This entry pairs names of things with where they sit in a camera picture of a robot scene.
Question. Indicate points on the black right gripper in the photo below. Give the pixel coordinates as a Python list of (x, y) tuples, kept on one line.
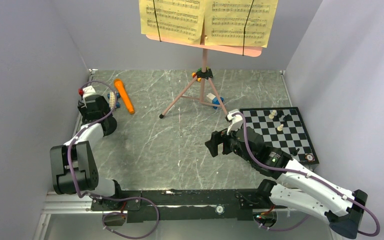
[(217, 138)]

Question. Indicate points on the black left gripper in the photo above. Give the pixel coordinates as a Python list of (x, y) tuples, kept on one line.
[(83, 110)]

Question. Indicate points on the black microphone stand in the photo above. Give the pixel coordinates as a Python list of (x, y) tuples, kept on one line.
[(109, 125)]

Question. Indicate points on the orange toy microphone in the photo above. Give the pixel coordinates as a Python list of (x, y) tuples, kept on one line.
[(119, 85)]

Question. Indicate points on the pink music stand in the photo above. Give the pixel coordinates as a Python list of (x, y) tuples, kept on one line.
[(250, 51)]

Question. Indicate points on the yellow sheet music page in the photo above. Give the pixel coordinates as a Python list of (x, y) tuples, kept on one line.
[(180, 20), (241, 23)]

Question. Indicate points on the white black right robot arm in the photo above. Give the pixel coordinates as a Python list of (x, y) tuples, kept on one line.
[(292, 185)]

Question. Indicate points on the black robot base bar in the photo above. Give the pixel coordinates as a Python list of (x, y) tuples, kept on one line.
[(174, 204)]

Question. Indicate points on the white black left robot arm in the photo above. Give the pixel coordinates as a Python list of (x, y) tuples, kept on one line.
[(73, 165)]

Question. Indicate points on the white blue toy car chassis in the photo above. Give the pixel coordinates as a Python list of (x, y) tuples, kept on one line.
[(113, 100)]

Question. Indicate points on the white blue toy block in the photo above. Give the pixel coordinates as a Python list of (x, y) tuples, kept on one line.
[(212, 99)]

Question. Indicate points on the white chess piece upper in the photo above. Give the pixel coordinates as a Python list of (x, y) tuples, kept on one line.
[(272, 114)]

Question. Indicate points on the white chess piece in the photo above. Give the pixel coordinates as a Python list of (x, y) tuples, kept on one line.
[(272, 114), (280, 128)]

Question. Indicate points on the white chess piece lower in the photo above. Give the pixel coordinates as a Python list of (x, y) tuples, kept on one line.
[(280, 128)]

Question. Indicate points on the colourful toy block vehicle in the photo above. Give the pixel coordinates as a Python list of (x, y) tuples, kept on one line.
[(202, 75)]

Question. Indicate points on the black white chessboard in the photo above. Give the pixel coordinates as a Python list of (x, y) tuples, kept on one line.
[(294, 134)]

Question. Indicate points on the black chess piece left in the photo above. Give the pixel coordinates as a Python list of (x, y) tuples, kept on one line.
[(279, 114)]

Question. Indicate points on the black chess piece right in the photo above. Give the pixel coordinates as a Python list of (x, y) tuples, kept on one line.
[(287, 118)]

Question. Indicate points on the black chess piece near edge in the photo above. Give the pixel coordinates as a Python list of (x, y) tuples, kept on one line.
[(295, 151)]

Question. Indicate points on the round chessboard emblem sticker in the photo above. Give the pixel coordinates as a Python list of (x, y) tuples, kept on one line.
[(309, 157)]

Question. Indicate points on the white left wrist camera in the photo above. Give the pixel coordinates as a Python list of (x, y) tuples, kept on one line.
[(86, 92)]

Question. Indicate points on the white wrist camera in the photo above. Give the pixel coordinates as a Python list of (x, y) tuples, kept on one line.
[(235, 119), (86, 92)]

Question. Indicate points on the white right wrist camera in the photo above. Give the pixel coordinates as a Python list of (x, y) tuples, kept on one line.
[(235, 119)]

